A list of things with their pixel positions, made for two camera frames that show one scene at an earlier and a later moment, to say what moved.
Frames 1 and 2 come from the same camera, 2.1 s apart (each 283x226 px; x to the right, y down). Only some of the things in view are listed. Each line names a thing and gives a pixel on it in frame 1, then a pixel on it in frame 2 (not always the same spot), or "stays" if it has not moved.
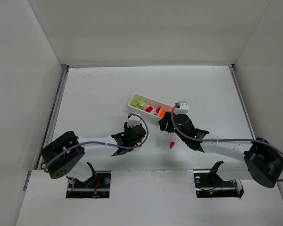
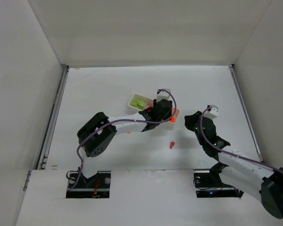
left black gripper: x=128 y=131 -> x=166 y=109
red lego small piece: x=171 y=144 stays
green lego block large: x=135 y=103 stays
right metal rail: x=232 y=68 stays
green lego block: x=143 y=103 stays
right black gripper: x=168 y=121 -> x=194 y=120
